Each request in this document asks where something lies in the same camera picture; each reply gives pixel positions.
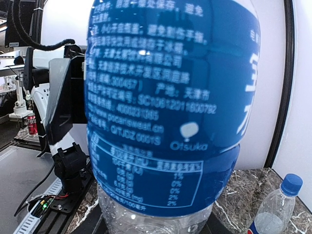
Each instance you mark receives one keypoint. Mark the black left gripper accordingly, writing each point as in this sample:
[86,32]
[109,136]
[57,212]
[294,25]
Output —
[66,98]

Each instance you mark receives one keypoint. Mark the blue label Pocari Sweat bottle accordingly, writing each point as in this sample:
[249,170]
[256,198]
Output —
[169,88]

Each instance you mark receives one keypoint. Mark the Pepsi bottle with blue cap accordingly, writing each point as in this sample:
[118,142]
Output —
[277,208]

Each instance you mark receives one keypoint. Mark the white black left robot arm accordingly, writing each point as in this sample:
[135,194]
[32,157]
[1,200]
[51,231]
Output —
[69,154]

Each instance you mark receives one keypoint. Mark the red soda can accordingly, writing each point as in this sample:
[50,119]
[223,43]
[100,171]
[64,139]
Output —
[32,124]

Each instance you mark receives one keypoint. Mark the small green LED circuit board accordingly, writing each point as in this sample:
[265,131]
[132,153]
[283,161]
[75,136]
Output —
[44,204]

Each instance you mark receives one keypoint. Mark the white slotted cable duct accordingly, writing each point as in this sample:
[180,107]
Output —
[33,218]

